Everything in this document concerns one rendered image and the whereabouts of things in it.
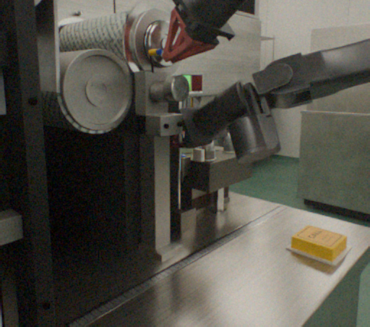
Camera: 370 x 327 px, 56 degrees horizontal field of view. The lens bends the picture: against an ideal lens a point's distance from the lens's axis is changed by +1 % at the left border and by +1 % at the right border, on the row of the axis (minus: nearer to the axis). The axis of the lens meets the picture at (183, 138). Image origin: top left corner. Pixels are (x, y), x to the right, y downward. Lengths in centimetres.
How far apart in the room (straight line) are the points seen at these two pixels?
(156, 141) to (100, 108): 10
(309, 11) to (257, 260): 499
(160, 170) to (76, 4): 50
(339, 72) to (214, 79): 77
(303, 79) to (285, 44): 500
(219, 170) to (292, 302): 29
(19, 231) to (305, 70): 42
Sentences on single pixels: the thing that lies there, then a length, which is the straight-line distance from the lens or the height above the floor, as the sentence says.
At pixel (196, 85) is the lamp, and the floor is 118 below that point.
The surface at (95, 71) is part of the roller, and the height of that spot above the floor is 120.
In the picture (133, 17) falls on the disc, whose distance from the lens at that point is 58.
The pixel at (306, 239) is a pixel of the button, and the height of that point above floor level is 92.
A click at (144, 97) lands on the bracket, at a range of 54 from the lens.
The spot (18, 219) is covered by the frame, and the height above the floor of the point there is 106.
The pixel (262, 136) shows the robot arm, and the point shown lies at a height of 111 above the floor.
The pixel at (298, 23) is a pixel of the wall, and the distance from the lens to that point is 549.
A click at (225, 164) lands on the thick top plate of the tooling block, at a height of 102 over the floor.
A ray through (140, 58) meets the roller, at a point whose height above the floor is 123.
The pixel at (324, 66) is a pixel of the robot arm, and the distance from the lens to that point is 54.
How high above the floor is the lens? 119
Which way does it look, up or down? 9 degrees down
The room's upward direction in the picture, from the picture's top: straight up
